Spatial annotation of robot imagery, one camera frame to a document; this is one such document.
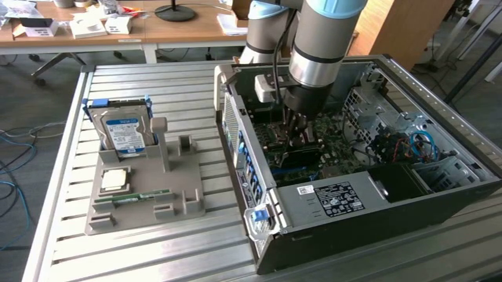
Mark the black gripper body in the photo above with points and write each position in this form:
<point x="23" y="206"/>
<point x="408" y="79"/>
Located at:
<point x="307" y="100"/>

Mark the black graphics card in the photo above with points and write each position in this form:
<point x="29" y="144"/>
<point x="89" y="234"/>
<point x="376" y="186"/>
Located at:
<point x="302" y="158"/>

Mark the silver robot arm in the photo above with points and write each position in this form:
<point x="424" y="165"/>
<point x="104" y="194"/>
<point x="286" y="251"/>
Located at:
<point x="324" y="38"/>

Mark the CPU socket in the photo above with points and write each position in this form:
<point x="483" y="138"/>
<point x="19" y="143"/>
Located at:
<point x="278" y="132"/>

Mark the green motherboard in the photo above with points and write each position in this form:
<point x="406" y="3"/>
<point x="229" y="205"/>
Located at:
<point x="340" y="152"/>

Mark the blue expansion slot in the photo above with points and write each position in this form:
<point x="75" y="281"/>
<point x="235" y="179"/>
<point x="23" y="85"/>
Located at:
<point x="290" y="171"/>

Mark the chipset heatsink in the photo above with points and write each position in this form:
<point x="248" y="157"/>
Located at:
<point x="331" y="172"/>

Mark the grey power supply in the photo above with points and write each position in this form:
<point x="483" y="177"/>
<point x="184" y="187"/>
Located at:
<point x="298" y="205"/>

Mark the blue case latch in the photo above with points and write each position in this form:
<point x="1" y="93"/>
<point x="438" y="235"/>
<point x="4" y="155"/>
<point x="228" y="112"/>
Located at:
<point x="259" y="214"/>

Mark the white paper stack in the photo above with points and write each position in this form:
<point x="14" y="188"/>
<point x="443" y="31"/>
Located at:
<point x="231" y="28"/>

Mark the brown cardboard box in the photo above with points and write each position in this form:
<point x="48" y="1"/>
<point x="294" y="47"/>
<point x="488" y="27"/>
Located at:
<point x="239" y="8"/>

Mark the open PC case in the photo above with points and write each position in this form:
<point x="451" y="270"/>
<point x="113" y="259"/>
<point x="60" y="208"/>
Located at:
<point x="352" y="235"/>

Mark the wooden office desk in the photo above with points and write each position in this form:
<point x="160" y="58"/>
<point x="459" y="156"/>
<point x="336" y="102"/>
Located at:
<point x="59" y="41"/>
<point x="196" y="29"/>

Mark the silver disk bay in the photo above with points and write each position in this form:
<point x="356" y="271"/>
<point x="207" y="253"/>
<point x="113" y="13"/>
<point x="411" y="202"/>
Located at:
<point x="450" y="173"/>

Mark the grey parts rack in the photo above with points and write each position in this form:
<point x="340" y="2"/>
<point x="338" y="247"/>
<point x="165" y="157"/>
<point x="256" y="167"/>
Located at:
<point x="148" y="182"/>

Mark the hard disk with blue rails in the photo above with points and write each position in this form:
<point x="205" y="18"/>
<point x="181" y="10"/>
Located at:
<point x="121" y="132"/>

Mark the black metal pole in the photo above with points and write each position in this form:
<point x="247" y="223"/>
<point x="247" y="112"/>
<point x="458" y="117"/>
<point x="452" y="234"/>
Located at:
<point x="470" y="58"/>

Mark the white table leg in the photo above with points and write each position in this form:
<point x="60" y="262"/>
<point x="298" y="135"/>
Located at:
<point x="454" y="29"/>

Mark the black lamp base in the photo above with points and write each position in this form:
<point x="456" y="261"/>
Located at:
<point x="173" y="14"/>

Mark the green RAM stick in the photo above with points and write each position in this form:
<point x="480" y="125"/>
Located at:
<point x="133" y="196"/>

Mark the silver CPU chip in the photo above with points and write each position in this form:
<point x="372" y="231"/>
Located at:
<point x="113" y="179"/>

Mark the red and yellow item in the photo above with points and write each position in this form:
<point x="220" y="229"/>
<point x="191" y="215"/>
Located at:
<point x="133" y="12"/>

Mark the small white labelled box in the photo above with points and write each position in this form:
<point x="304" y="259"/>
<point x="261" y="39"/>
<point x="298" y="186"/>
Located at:
<point x="117" y="26"/>

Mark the white printed packet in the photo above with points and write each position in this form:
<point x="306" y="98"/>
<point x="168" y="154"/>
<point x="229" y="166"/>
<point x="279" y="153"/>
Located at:
<point x="108" y="6"/>

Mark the white packaging tray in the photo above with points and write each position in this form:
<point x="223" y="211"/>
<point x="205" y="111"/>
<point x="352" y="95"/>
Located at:
<point x="88" y="29"/>

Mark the office chair base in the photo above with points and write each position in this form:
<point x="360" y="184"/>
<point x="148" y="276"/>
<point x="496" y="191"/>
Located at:
<point x="59" y="60"/>

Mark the tape roll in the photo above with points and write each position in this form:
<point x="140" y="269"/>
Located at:
<point x="83" y="3"/>

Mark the grey cup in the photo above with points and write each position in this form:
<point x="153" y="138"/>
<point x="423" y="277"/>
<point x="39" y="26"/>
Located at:
<point x="63" y="3"/>

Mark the white box with black opening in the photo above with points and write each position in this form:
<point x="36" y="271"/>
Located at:
<point x="39" y="30"/>

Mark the brown cardboard piece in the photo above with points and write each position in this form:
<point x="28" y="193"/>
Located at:
<point x="17" y="29"/>

